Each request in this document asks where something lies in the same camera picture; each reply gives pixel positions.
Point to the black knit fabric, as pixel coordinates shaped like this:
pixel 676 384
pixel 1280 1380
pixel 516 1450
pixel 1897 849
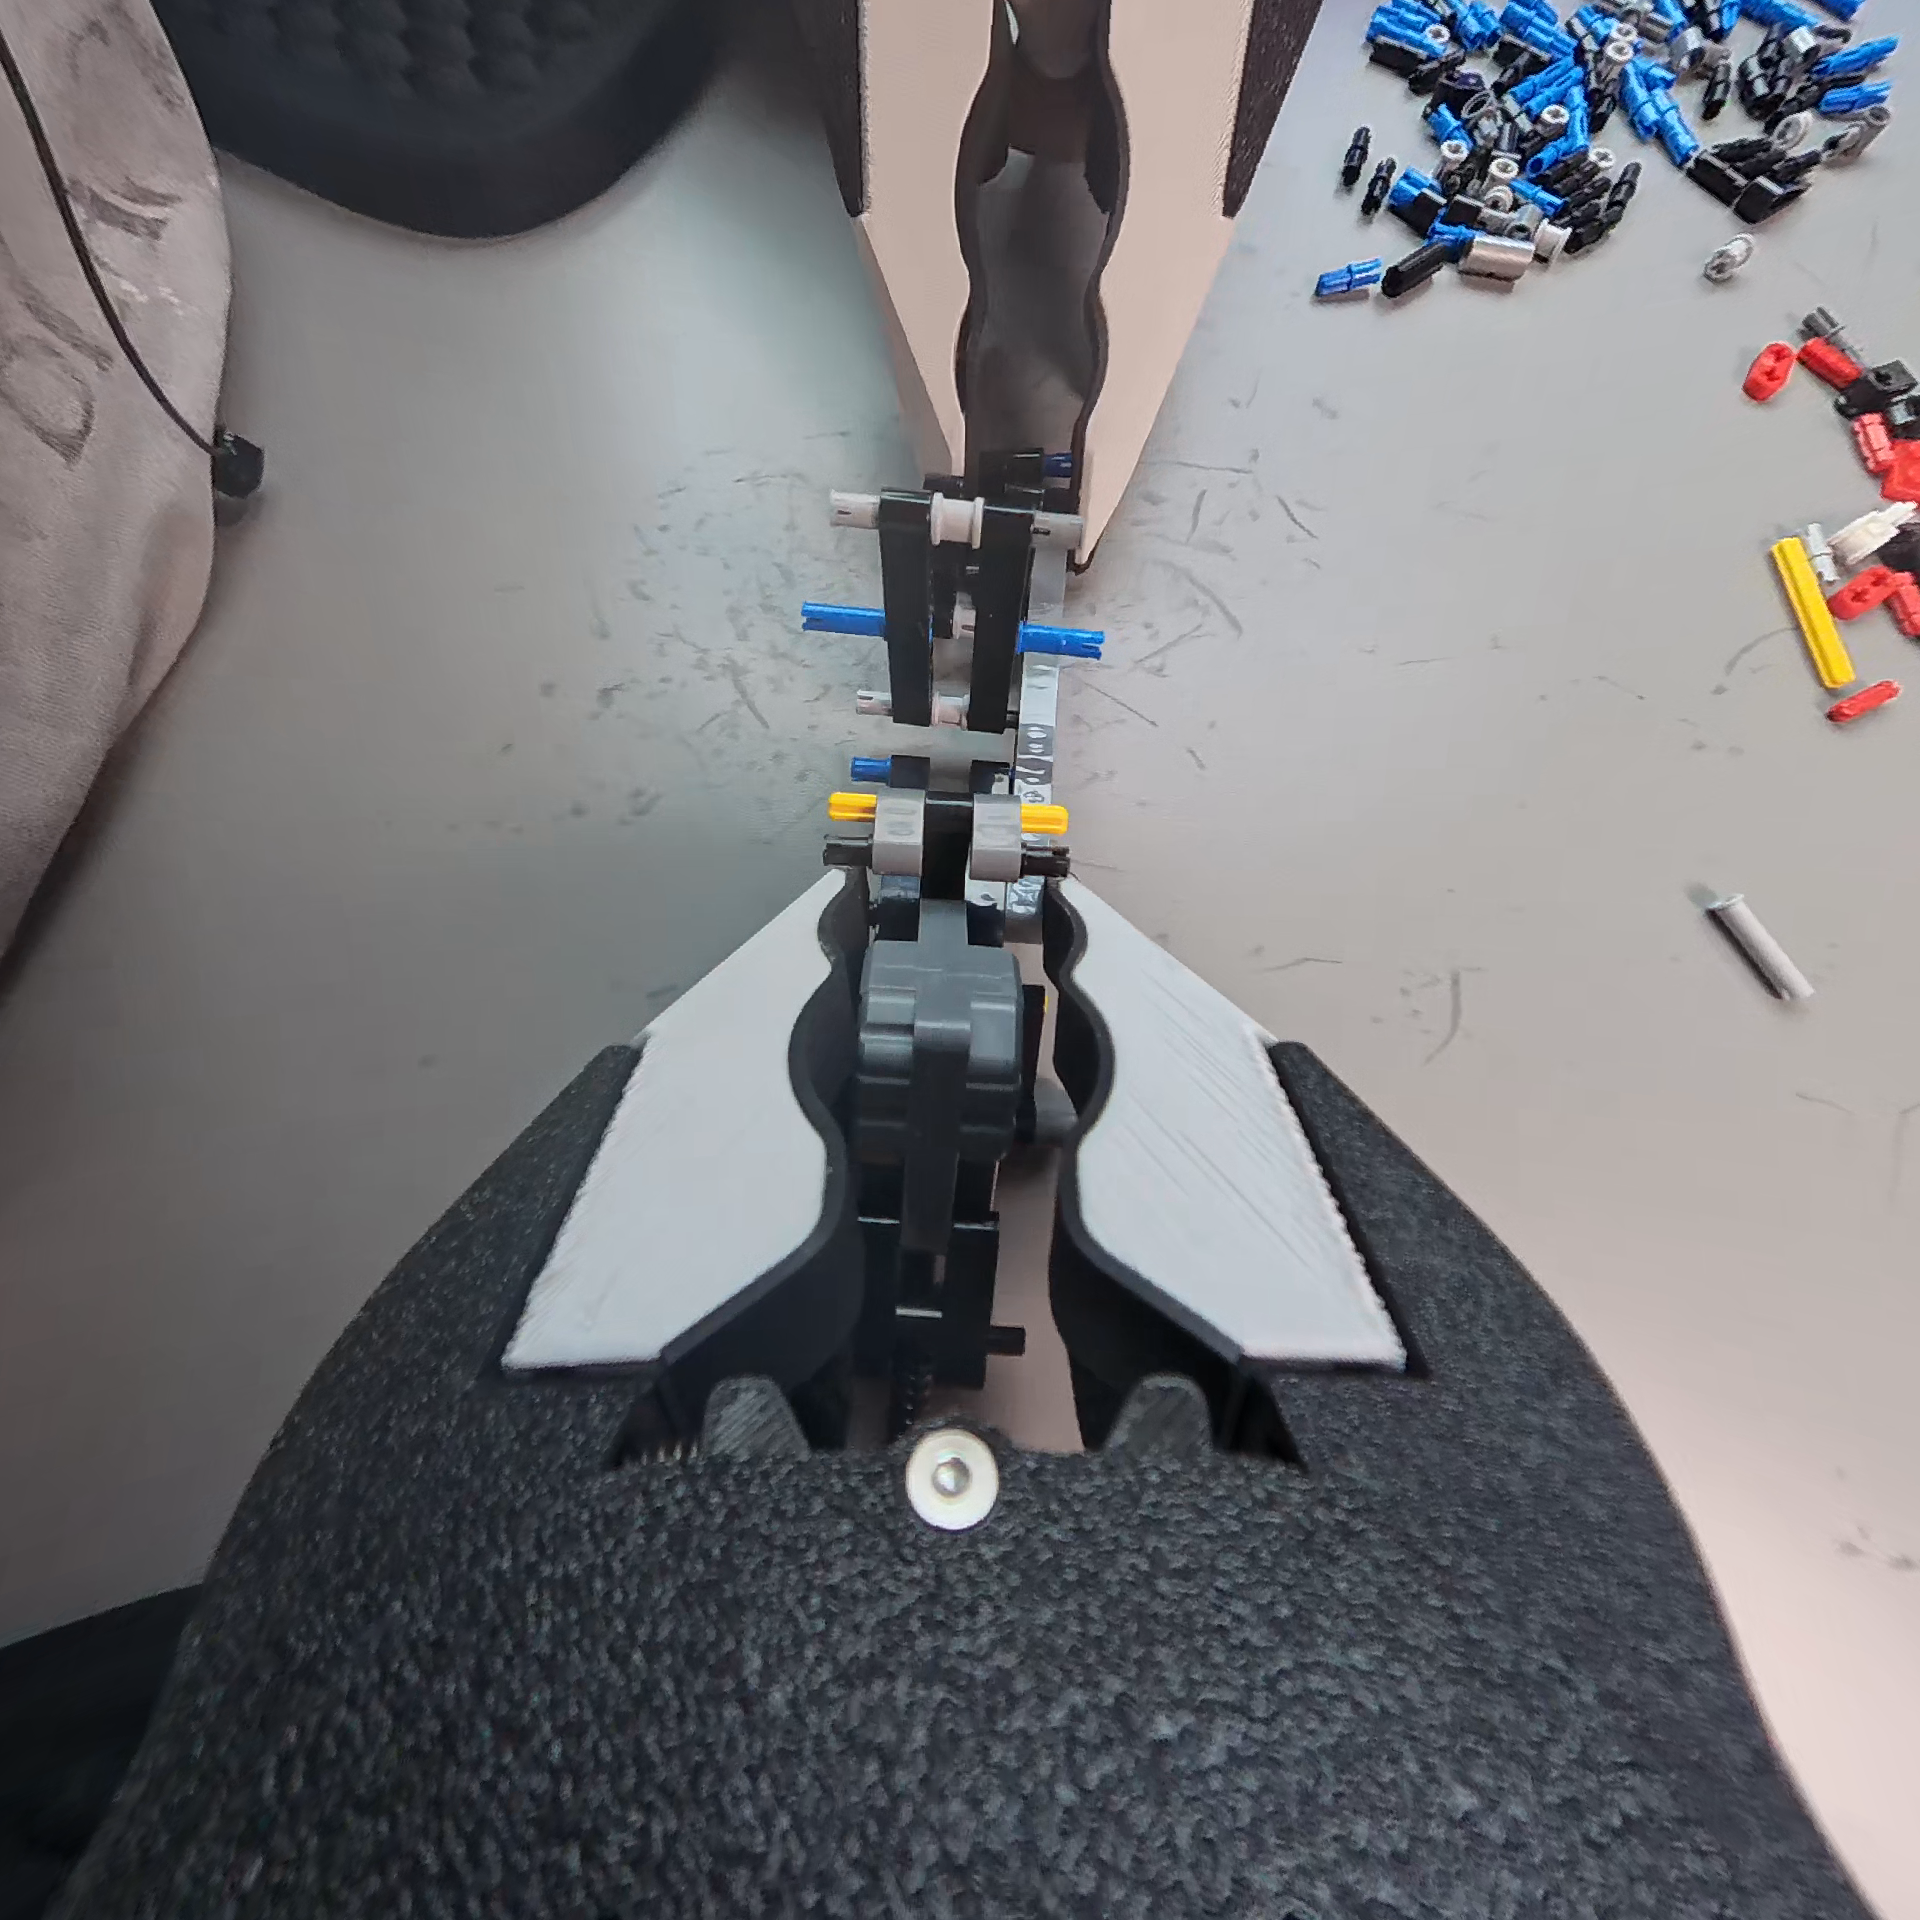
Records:
pixel 452 105

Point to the pile of red black bricks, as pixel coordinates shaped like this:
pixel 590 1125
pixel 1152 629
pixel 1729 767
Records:
pixel 1881 452

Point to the grey toy pin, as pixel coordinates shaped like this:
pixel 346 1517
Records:
pixel 1756 944

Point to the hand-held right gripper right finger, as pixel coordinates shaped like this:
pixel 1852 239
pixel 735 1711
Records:
pixel 1231 1201

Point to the grey black toy brick chassis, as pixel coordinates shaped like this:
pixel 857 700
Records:
pixel 937 1037

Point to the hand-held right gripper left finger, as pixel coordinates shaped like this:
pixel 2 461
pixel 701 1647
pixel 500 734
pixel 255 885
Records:
pixel 676 1201

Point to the small grey bushing piece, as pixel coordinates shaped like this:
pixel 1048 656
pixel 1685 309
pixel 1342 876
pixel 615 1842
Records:
pixel 1717 269

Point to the small red connector piece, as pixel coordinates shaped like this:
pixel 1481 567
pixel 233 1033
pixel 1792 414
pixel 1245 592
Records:
pixel 1866 700

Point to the grey desk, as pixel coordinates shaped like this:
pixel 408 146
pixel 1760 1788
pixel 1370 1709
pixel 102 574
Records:
pixel 1425 1050

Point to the pile of blue black pins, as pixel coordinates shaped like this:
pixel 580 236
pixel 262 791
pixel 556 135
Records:
pixel 1546 90

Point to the dark cloth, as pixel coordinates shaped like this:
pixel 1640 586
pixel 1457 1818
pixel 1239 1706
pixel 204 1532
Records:
pixel 61 1770

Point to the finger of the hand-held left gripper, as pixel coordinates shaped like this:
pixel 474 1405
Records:
pixel 1177 182
pixel 914 150

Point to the yellow toy axle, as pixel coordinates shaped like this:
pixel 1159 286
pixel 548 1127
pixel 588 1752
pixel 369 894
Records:
pixel 1814 613

